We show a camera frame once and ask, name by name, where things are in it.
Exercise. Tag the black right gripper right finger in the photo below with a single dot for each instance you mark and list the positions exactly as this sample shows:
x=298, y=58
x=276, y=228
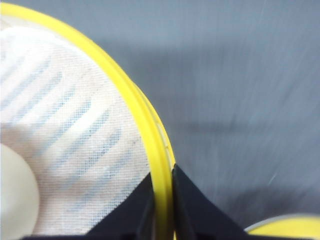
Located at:
x=195, y=217

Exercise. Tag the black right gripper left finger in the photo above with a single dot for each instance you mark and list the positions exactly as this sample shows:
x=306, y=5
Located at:
x=133, y=219

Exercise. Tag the bamboo steamer basket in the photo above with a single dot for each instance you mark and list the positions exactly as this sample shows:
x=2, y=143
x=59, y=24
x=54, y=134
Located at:
x=154, y=137

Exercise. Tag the woven bamboo steamer lid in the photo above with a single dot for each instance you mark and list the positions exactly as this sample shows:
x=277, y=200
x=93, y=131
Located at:
x=298, y=225

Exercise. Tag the white steamed bun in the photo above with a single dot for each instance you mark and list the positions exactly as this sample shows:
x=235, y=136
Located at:
x=19, y=196

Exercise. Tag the white steamer liner cloth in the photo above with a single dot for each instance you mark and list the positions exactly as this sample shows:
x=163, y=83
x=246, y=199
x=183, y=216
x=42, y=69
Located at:
x=67, y=119

